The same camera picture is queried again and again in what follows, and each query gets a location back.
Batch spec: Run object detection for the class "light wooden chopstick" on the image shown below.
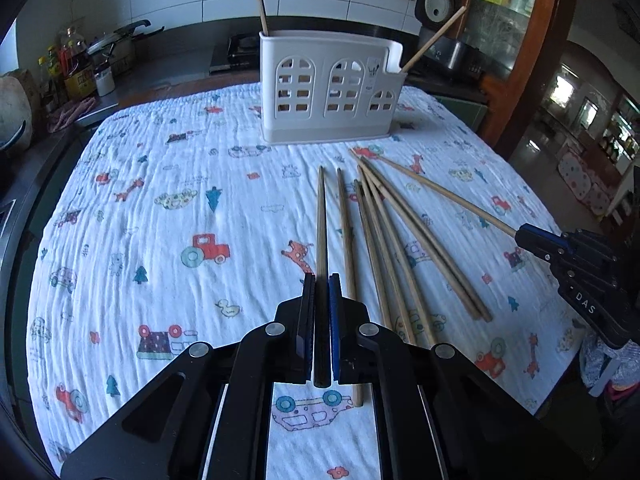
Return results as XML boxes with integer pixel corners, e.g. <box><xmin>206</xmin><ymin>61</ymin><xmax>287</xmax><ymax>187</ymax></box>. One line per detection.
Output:
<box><xmin>400</xmin><ymin>6</ymin><xmax>466</xmax><ymax>74</ymax></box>
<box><xmin>350</xmin><ymin>150</ymin><xmax>516</xmax><ymax>245</ymax></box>

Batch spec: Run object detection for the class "dark wooden chopstick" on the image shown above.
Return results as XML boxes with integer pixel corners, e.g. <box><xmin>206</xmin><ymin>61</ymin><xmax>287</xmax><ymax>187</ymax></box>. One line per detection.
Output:
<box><xmin>337</xmin><ymin>168</ymin><xmax>363</xmax><ymax>408</ymax></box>
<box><xmin>354</xmin><ymin>179</ymin><xmax>393</xmax><ymax>328</ymax></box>
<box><xmin>358</xmin><ymin>166</ymin><xmax>416</xmax><ymax>344</ymax></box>
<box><xmin>366</xmin><ymin>169</ymin><xmax>437</xmax><ymax>348</ymax></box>
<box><xmin>314</xmin><ymin>166</ymin><xmax>331</xmax><ymax>388</ymax></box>
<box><xmin>257</xmin><ymin>0</ymin><xmax>269</xmax><ymax>37</ymax></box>

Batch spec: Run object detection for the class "printed white cotton cloth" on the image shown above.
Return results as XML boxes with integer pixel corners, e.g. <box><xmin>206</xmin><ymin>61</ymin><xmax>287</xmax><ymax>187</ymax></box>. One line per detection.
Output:
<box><xmin>26</xmin><ymin>84</ymin><xmax>585</xmax><ymax>468</ymax></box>

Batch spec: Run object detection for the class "black rice cooker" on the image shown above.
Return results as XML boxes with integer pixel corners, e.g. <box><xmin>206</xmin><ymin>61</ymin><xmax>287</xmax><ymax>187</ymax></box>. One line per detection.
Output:
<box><xmin>413</xmin><ymin>0</ymin><xmax>490</xmax><ymax>79</ymax></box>

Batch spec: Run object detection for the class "wooden glass cabinet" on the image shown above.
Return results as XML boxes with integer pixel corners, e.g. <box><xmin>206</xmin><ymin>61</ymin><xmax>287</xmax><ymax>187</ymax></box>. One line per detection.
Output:
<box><xmin>451</xmin><ymin>0</ymin><xmax>577</xmax><ymax>159</ymax></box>

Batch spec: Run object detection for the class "white utensil holder caddy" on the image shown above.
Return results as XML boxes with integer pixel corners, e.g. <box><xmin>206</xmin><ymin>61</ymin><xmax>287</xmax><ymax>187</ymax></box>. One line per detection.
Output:
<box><xmin>259</xmin><ymin>30</ymin><xmax>406</xmax><ymax>144</ymax></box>

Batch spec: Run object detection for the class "black gas stove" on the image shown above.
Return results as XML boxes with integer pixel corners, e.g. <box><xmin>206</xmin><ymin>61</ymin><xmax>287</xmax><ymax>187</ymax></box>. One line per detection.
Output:
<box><xmin>208</xmin><ymin>34</ymin><xmax>259</xmax><ymax>75</ymax></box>

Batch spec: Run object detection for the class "white small jar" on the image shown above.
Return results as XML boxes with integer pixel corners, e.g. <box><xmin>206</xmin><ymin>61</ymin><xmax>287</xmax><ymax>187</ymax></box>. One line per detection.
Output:
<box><xmin>94</xmin><ymin>64</ymin><xmax>115</xmax><ymax>96</ymax></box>

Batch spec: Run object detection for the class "pink rag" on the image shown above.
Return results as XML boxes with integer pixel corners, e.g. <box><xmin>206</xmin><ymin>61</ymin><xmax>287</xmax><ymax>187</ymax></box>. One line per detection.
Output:
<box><xmin>47</xmin><ymin>98</ymin><xmax>98</xmax><ymax>133</ymax></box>

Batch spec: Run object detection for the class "soy sauce bottle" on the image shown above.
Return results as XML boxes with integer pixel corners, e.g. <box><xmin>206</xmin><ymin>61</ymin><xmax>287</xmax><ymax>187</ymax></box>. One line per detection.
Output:
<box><xmin>58</xmin><ymin>26</ymin><xmax>96</xmax><ymax>101</ymax></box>

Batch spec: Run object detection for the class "steel pressure cooker pot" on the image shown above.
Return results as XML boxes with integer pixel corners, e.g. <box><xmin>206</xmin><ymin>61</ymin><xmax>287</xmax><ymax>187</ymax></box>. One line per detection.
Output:
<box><xmin>88</xmin><ymin>20</ymin><xmax>165</xmax><ymax>80</ymax></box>

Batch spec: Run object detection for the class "yellow oil bottle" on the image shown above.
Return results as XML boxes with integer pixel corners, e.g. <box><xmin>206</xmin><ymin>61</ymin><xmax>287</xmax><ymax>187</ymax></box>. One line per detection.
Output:
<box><xmin>38</xmin><ymin>44</ymin><xmax>66</xmax><ymax>111</ymax></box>

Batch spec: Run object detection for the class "round wooden cutting board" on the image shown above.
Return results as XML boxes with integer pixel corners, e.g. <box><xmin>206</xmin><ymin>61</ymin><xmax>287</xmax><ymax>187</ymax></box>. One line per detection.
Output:
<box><xmin>1</xmin><ymin>68</ymin><xmax>39</xmax><ymax>151</ymax></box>

